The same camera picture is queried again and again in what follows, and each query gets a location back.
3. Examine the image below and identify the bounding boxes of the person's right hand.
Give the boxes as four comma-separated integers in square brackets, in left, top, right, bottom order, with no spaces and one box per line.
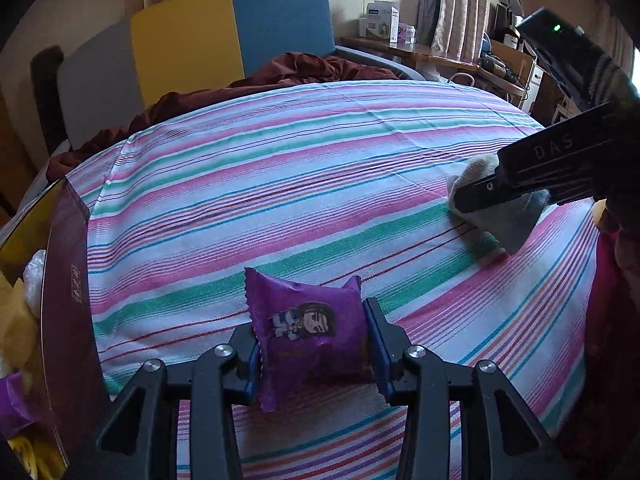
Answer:
[595,182,640,241]

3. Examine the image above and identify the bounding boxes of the purple snack packet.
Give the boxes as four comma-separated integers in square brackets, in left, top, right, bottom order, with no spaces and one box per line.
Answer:
[0,375,36,436]
[244,267,373,413]

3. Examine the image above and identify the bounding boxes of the grey bed rail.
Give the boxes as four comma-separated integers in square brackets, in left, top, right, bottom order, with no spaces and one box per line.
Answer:
[332,45,426,81]

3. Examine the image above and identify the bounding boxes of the striped bed sheet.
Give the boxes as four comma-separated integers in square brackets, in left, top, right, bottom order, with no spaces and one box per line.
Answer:
[65,80,601,480]

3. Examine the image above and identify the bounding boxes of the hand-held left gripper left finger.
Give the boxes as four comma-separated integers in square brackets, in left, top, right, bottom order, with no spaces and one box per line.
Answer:
[67,325,262,480]

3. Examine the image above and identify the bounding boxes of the white blue carton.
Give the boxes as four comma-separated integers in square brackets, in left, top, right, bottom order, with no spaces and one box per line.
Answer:
[365,1,401,43]

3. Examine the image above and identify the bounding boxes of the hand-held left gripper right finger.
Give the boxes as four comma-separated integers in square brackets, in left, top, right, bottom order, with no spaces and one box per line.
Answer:
[362,297,571,480]

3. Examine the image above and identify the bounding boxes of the grey yellow blue headboard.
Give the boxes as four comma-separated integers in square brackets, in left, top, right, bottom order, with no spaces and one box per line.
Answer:
[56,0,336,151]

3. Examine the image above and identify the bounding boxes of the wooden desk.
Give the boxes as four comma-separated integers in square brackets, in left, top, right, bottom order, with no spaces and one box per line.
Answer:
[340,35,531,106]

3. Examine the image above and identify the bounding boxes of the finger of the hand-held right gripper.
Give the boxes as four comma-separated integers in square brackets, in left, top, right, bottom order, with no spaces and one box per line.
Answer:
[454,170,551,216]

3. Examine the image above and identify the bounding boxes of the wooden wardrobe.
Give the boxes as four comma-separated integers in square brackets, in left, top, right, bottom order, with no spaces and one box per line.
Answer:
[0,92,38,226]

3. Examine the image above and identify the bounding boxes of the white plastic wrap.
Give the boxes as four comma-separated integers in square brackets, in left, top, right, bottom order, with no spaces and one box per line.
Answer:
[22,250,48,311]

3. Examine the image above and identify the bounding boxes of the red clothing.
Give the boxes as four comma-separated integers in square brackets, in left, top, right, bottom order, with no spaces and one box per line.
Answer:
[570,230,640,480]

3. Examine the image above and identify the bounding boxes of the maroon quilt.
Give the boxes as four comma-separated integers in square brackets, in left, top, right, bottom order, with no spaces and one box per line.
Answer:
[47,52,416,181]

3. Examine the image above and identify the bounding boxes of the black rolled mat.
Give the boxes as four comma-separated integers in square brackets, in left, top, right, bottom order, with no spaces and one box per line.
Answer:
[30,46,68,156]

